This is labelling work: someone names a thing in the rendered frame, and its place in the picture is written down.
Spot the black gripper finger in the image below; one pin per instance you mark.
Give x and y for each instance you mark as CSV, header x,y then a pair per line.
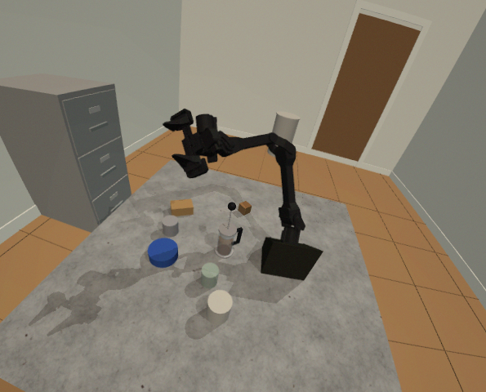
x,y
188,163
176,122

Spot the glass coffee press with plunger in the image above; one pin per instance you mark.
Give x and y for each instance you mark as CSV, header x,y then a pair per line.
x,y
227,232

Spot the tan rectangular block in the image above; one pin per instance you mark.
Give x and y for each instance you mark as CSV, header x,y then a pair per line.
x,y
182,207

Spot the grey cylinder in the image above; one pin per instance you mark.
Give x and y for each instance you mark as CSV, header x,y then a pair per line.
x,y
170,226
218,307

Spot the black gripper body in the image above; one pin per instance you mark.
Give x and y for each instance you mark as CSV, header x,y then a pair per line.
x,y
192,144

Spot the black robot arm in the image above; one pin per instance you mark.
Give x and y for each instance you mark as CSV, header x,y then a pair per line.
x,y
215,141

